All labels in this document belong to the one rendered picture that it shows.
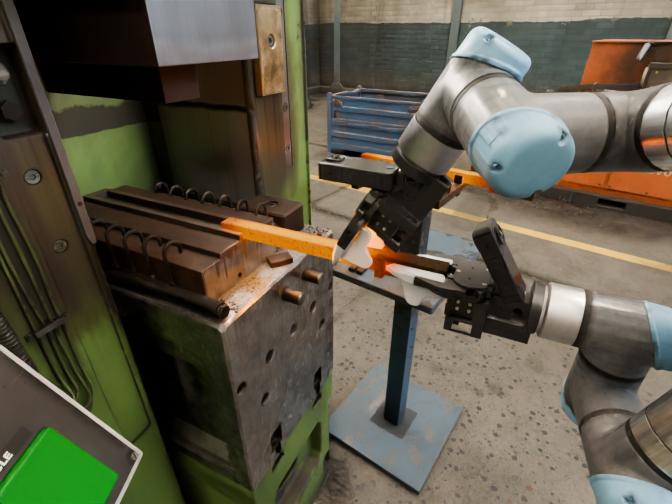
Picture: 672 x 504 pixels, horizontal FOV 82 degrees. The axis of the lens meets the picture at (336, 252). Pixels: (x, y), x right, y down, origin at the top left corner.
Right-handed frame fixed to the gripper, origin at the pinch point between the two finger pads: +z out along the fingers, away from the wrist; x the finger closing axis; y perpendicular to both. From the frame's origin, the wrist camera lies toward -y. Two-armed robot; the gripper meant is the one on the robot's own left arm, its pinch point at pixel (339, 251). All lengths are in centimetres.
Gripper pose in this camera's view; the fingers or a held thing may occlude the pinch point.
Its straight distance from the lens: 62.1
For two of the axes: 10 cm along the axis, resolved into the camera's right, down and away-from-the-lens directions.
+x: 4.4, -4.4, 7.8
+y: 7.8, 6.1, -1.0
